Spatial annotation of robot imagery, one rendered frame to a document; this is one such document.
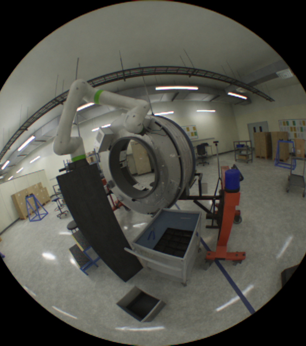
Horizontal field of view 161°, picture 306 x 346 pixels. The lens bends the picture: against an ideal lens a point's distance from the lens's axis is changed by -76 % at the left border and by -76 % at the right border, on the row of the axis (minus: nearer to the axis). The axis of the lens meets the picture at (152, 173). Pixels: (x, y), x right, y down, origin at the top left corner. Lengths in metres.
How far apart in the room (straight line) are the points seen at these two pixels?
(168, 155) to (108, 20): 2.98
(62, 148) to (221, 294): 1.80
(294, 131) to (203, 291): 8.65
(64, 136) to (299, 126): 9.16
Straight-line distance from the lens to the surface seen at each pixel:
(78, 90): 0.78
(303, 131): 8.74
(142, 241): 0.96
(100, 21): 3.03
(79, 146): 0.88
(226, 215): 1.03
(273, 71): 5.14
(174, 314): 1.35
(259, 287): 1.56
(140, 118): 0.70
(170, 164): 1.10
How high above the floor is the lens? 1.35
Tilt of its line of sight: 13 degrees down
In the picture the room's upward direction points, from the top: 13 degrees counter-clockwise
